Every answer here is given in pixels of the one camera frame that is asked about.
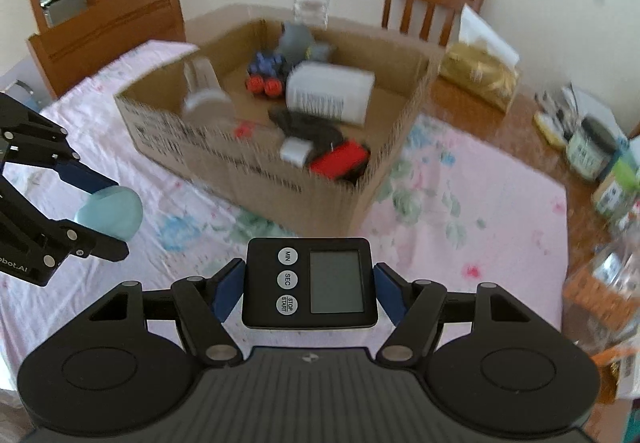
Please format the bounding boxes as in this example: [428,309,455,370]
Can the blue toy train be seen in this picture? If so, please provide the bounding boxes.
[245,50,291,98]

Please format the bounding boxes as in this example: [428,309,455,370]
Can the white labelled box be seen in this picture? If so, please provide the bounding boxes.
[285,62,376,125]

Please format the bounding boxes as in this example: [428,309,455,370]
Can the cardboard box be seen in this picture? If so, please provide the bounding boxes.
[114,18,446,236]

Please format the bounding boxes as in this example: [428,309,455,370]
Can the dark-lid glass jar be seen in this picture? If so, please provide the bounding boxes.
[565,117,618,181]

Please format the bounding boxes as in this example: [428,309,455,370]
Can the wooden panel-back chair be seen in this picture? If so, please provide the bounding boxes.
[27,0,187,98]

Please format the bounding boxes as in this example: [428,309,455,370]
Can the green-lid jar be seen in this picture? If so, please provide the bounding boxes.
[591,155,640,218]

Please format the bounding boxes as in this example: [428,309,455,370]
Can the white cartons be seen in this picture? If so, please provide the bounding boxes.
[595,348,640,404]

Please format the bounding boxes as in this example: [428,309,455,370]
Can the pink floral cloth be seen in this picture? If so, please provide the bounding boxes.
[0,40,568,424]

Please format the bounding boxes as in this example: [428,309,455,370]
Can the clear plastic bag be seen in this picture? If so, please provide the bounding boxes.
[562,233,640,354]

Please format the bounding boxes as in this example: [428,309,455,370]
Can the yellow flat packet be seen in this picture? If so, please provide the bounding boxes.
[532,110,568,148]

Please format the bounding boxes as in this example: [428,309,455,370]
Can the small red-label bottle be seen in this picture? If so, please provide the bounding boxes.
[617,200,640,234]

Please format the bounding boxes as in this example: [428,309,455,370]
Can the red toy truck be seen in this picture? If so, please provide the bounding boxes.
[309,140,371,184]

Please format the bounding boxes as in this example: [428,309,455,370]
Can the light blue round toy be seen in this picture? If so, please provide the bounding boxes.
[75,188,144,241]

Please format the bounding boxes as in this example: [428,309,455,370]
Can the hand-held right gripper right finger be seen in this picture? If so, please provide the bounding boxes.
[372,263,533,369]

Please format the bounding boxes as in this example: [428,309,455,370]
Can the gold tissue pack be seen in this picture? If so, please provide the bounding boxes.
[440,4,523,112]

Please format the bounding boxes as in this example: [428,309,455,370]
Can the white papers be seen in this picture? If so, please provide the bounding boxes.
[565,83,626,134]

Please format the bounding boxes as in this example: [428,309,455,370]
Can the grey elephant toy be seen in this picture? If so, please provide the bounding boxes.
[277,21,336,66]

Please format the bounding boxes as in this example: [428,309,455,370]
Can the black digital timer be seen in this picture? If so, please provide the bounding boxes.
[241,238,378,330]

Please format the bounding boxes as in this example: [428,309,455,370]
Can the bundle of pens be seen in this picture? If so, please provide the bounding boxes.
[535,90,576,124]

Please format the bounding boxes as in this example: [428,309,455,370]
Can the black toy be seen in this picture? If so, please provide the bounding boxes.
[267,105,346,158]

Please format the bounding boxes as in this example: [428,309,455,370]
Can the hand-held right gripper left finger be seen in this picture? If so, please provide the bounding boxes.
[87,259,247,369]

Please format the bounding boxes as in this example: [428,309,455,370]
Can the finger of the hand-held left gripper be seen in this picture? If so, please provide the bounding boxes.
[0,183,130,264]
[0,93,119,196]

